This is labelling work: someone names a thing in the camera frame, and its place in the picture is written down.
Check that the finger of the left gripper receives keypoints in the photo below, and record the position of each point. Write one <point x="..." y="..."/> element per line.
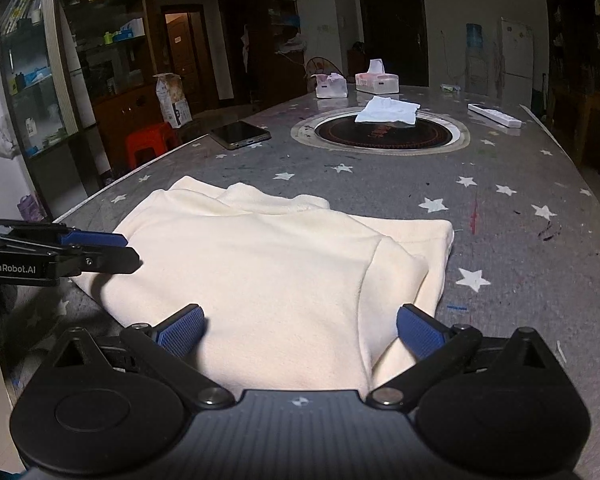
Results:
<point x="102" y="259"/>
<point x="76" y="237"/>

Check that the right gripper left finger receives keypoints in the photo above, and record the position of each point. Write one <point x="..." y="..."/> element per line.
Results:
<point x="162" y="351"/>

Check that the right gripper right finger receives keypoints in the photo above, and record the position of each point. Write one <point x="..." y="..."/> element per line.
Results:
<point x="440" y="351"/>

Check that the cream sweater garment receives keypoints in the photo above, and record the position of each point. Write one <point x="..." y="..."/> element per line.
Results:
<point x="296" y="295"/>

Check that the red plastic stool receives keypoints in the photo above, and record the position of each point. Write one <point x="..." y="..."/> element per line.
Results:
<point x="157" y="138"/>

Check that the white paper bag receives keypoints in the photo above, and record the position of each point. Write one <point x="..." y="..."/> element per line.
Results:
<point x="171" y="97"/>

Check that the glass display cabinet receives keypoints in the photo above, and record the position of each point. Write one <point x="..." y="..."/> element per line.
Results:
<point x="34" y="75"/>

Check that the black tablet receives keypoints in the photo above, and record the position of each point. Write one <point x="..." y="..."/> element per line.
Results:
<point x="238" y="135"/>

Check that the round induction cooktop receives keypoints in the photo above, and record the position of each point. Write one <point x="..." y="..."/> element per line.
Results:
<point x="338" y="131"/>

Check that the white folded paper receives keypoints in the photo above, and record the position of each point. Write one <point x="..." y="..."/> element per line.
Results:
<point x="381" y="109"/>

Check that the wooden side table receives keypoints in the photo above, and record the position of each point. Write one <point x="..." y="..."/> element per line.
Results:
<point x="587" y="139"/>

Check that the pink tissue box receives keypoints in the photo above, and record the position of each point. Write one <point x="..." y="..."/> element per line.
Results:
<point x="376" y="81"/>

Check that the white tissue box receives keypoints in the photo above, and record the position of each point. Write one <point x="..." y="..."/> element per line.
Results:
<point x="330" y="86"/>

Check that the water dispenser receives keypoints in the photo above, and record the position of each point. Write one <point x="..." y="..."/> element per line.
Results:
<point x="476" y="63"/>

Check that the white refrigerator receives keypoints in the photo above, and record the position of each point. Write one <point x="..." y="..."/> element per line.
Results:
<point x="514" y="79"/>

